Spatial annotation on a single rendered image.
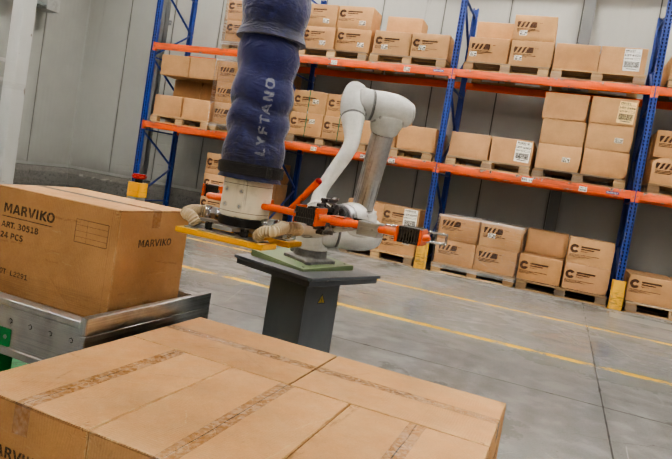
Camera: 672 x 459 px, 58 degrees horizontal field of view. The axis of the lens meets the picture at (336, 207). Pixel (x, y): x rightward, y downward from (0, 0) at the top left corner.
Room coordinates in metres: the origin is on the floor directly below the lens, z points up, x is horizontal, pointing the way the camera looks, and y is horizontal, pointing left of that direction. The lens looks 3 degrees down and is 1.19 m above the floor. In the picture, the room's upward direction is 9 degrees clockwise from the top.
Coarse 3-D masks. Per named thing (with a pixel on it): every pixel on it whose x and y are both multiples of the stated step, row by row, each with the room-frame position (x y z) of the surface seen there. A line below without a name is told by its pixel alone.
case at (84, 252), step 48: (0, 192) 2.28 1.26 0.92; (48, 192) 2.26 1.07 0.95; (96, 192) 2.57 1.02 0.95; (0, 240) 2.26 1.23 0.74; (48, 240) 2.18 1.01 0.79; (96, 240) 2.10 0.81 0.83; (144, 240) 2.20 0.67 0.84; (0, 288) 2.25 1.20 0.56; (48, 288) 2.17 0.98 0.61; (96, 288) 2.09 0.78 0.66; (144, 288) 2.23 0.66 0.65
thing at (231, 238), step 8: (208, 224) 2.01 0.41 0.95; (184, 232) 2.00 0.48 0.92; (192, 232) 1.99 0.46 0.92; (200, 232) 1.98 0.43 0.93; (208, 232) 1.98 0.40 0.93; (216, 232) 1.97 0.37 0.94; (224, 232) 2.01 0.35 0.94; (240, 232) 1.97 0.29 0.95; (248, 232) 1.97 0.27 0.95; (216, 240) 1.96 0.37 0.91; (224, 240) 1.94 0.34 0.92; (232, 240) 1.93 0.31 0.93; (240, 240) 1.92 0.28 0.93; (248, 240) 1.93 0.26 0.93; (264, 240) 1.97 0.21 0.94; (256, 248) 1.90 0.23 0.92; (264, 248) 1.91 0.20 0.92; (272, 248) 1.95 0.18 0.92
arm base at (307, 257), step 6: (288, 252) 2.81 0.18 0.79; (294, 252) 2.78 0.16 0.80; (300, 252) 2.75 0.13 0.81; (306, 252) 2.74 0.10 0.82; (312, 252) 2.74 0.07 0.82; (318, 252) 2.75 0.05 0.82; (324, 252) 2.78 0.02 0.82; (294, 258) 2.76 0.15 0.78; (300, 258) 2.74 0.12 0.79; (306, 258) 2.73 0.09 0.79; (312, 258) 2.74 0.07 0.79; (318, 258) 2.75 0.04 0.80; (324, 258) 2.78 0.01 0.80; (306, 264) 2.70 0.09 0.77; (312, 264) 2.72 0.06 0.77; (318, 264) 2.75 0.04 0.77
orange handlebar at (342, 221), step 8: (208, 192) 2.14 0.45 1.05; (272, 200) 2.33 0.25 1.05; (264, 208) 2.03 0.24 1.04; (272, 208) 2.01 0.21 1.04; (280, 208) 2.00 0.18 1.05; (288, 208) 2.00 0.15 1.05; (320, 216) 1.94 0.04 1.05; (328, 216) 1.94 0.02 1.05; (336, 216) 1.92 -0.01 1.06; (344, 216) 1.94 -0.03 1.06; (336, 224) 1.93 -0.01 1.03; (344, 224) 1.91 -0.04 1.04; (352, 224) 1.90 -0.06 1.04; (384, 232) 1.86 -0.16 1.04; (392, 232) 1.85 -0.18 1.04; (424, 240) 1.82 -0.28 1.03
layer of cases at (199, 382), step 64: (192, 320) 2.30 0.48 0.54; (0, 384) 1.46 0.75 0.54; (64, 384) 1.52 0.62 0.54; (128, 384) 1.59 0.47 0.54; (192, 384) 1.67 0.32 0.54; (256, 384) 1.74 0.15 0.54; (320, 384) 1.83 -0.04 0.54; (384, 384) 1.92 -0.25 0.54; (0, 448) 1.40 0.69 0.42; (64, 448) 1.33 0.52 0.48; (128, 448) 1.26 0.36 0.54; (192, 448) 1.30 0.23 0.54; (256, 448) 1.34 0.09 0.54; (320, 448) 1.40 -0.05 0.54; (384, 448) 1.45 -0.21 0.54; (448, 448) 1.51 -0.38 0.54
